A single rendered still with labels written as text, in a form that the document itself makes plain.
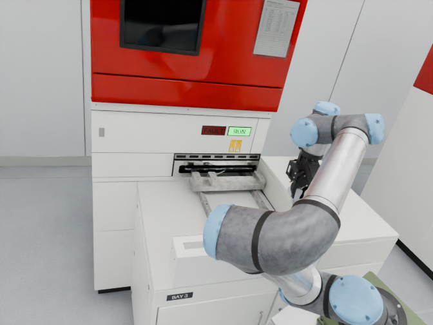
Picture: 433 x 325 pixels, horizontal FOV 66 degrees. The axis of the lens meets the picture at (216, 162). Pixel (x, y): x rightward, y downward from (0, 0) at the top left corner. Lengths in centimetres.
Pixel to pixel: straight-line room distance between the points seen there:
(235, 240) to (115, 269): 143
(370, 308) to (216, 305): 57
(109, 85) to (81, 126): 179
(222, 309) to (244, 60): 98
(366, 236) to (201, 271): 65
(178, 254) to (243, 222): 48
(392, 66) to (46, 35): 327
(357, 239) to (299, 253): 80
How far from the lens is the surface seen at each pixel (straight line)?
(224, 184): 157
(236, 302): 133
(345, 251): 139
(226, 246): 64
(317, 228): 61
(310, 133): 88
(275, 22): 144
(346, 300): 96
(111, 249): 189
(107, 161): 155
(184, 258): 107
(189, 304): 126
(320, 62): 350
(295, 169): 108
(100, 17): 129
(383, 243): 149
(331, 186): 68
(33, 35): 292
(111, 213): 172
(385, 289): 119
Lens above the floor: 173
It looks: 29 degrees down
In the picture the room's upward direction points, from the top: 11 degrees clockwise
